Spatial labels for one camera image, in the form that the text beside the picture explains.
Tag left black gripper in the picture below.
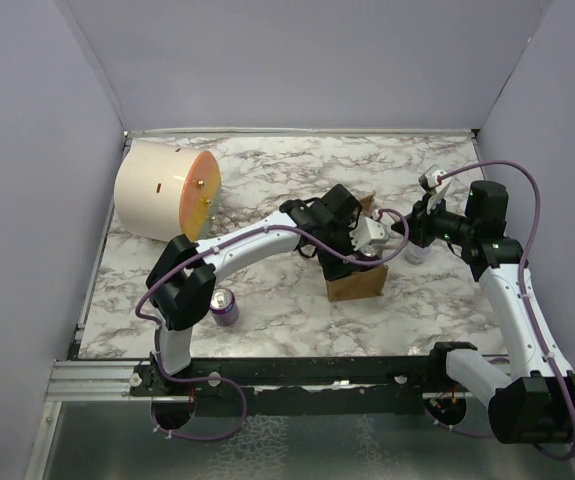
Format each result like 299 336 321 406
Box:
316 216 368 281

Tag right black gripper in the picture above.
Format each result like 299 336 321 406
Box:
392 191 476 249

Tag jute canvas tote bag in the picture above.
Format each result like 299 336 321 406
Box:
324 192 411 303

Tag purple fanta can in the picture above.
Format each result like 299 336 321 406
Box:
210 288 239 327

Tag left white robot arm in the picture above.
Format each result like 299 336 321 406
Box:
143 184 387 395

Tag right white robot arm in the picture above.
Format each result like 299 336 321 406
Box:
393 180 575 447

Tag small clear plastic cup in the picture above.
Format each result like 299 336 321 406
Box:
404 243 431 265

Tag cream cylindrical drum container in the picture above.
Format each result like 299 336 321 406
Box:
114 140 222 242

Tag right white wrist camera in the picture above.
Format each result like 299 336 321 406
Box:
418 165 452 213

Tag black metal base frame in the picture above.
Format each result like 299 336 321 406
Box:
130 353 463 417

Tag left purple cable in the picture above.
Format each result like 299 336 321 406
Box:
134 207 411 441

